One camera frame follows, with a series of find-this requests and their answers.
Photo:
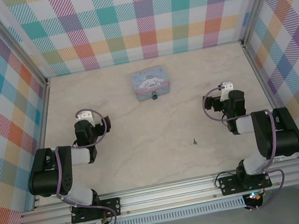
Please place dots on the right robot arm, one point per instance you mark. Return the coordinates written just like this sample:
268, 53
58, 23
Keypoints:
284, 137

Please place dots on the aluminium side rail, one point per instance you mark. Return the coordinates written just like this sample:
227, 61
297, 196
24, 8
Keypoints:
44, 116
260, 77

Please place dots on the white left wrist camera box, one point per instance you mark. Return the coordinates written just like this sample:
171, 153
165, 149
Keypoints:
85, 118

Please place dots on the light blue cartoon tin box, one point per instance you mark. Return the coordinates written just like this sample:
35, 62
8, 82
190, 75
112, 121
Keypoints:
148, 81

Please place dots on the small silver key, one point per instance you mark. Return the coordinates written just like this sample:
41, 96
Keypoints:
194, 140

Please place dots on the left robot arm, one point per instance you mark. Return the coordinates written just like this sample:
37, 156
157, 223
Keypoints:
45, 177

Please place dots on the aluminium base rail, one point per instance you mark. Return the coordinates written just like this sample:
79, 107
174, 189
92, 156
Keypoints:
167, 196

